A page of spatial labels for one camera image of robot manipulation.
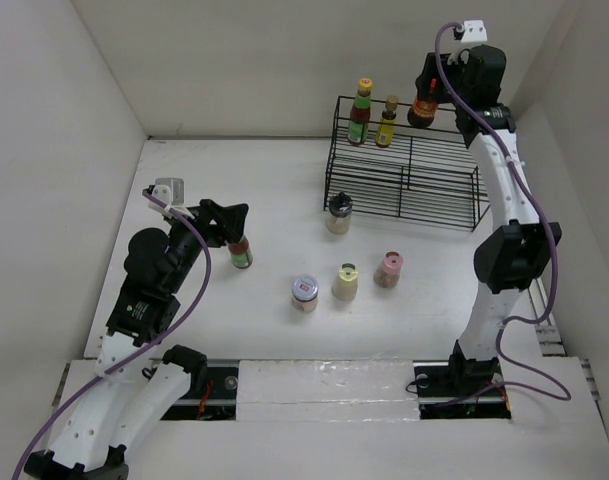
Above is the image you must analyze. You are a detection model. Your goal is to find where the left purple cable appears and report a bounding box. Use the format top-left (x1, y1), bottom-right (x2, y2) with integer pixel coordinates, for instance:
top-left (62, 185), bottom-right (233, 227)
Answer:
top-left (11, 189), bottom-right (214, 480)

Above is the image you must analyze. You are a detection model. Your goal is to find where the black cap spice shaker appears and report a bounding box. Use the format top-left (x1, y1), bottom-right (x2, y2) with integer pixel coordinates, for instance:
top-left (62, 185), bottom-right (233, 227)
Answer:
top-left (326, 192), bottom-right (353, 235)

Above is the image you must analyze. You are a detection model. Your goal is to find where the green label sauce bottle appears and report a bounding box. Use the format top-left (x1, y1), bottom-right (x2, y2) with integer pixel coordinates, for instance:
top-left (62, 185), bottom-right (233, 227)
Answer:
top-left (227, 236), bottom-right (253, 269)

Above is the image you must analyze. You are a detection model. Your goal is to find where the small yellow oil bottle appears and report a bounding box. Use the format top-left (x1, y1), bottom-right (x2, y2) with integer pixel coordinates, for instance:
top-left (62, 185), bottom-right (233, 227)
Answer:
top-left (375, 95), bottom-right (399, 148)

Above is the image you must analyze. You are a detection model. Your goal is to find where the white lid jar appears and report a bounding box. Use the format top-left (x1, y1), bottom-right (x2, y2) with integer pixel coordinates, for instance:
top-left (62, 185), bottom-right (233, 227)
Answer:
top-left (292, 275), bottom-right (319, 312)

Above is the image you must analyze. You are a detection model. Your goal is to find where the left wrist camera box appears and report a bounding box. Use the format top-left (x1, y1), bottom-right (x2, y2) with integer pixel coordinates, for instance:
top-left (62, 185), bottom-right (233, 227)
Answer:
top-left (143, 177), bottom-right (186, 216)

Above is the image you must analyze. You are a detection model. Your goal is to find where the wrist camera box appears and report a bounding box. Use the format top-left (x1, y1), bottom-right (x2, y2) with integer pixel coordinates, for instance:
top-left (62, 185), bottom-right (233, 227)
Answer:
top-left (447, 20), bottom-right (488, 65)
top-left (143, 177), bottom-right (186, 216)

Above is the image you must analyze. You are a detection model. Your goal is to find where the yellow cap chili sauce bottle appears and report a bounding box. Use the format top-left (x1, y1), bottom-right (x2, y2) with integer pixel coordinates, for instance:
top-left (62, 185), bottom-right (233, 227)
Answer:
top-left (347, 78), bottom-right (373, 145)

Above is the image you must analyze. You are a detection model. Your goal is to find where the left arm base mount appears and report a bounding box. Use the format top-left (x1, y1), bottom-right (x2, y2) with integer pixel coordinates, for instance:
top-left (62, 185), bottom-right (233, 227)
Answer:
top-left (161, 360), bottom-right (239, 421)

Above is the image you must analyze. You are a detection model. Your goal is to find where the red lid chili jar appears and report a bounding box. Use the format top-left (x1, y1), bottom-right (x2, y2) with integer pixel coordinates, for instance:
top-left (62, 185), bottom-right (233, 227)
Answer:
top-left (407, 78), bottom-right (438, 129)

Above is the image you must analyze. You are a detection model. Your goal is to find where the pink lid spice shaker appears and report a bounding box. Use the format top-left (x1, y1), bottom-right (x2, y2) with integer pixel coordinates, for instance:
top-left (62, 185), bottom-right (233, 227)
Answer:
top-left (373, 251), bottom-right (403, 289)

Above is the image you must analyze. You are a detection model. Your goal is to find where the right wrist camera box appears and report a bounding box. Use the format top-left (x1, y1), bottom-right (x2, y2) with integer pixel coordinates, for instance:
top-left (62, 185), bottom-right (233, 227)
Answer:
top-left (447, 20), bottom-right (488, 65)

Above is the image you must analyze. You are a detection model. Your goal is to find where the yellow lid spice shaker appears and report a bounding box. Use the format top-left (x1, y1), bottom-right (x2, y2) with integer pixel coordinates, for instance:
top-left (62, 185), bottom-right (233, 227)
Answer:
top-left (332, 263), bottom-right (359, 301)

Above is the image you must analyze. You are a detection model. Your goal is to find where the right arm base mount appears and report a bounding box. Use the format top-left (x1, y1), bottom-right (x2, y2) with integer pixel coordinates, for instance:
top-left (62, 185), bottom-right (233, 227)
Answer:
top-left (406, 360), bottom-right (512, 420)

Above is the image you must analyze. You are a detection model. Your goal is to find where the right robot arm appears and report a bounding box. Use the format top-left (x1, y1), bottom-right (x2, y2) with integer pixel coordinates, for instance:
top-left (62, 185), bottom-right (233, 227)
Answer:
top-left (412, 45), bottom-right (562, 405)

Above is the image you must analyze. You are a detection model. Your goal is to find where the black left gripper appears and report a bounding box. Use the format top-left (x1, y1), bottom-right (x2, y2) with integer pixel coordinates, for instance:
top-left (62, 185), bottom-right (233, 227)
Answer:
top-left (166, 198), bottom-right (247, 292)

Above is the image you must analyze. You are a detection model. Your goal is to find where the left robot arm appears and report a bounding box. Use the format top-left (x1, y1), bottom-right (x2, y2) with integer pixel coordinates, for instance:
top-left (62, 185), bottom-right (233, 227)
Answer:
top-left (13, 191), bottom-right (249, 479)

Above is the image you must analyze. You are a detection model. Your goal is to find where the black wire rack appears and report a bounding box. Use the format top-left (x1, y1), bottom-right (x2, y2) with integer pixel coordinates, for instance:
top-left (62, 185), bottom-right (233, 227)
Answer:
top-left (323, 95), bottom-right (490, 231)

